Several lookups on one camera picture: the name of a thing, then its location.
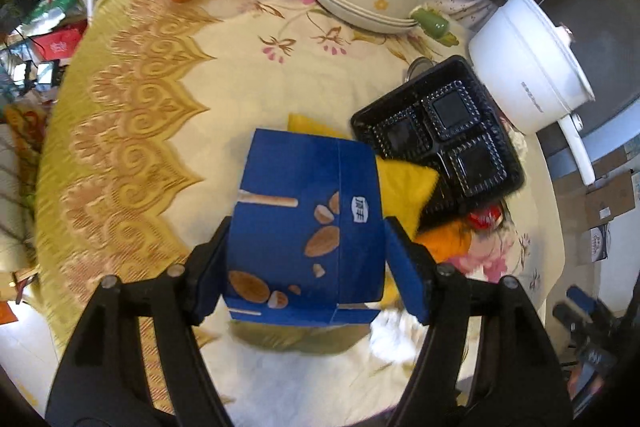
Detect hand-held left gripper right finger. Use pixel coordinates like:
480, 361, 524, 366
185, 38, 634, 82
382, 216, 573, 427

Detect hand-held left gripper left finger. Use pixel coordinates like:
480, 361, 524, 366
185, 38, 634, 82
45, 219, 236, 427

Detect orange peel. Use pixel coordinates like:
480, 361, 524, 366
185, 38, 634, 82
415, 227, 473, 263

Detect white striped packet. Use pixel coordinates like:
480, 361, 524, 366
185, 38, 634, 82
369, 302, 427, 360

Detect blue cardboard snack box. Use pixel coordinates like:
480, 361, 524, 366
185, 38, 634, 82
222, 128, 387, 327

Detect yellow cloth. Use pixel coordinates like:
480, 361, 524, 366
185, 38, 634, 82
287, 113, 441, 240

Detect red drink can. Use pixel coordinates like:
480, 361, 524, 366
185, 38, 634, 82
467, 202, 503, 230

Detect brown cardboard box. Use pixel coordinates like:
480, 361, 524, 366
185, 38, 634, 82
582, 171, 640, 228

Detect black plastic food tray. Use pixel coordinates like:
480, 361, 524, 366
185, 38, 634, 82
350, 55, 527, 228

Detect floral tablecloth with gold border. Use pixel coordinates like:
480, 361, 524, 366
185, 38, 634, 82
35, 0, 556, 427

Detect small round metal lid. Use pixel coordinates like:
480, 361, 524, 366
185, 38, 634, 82
406, 56, 437, 81

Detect white electric pot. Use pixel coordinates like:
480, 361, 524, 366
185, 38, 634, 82
467, 0, 598, 188

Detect small green bottle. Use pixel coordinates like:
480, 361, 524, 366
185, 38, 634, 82
410, 6, 451, 40

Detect red box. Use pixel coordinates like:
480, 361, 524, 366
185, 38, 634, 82
34, 29, 84, 64

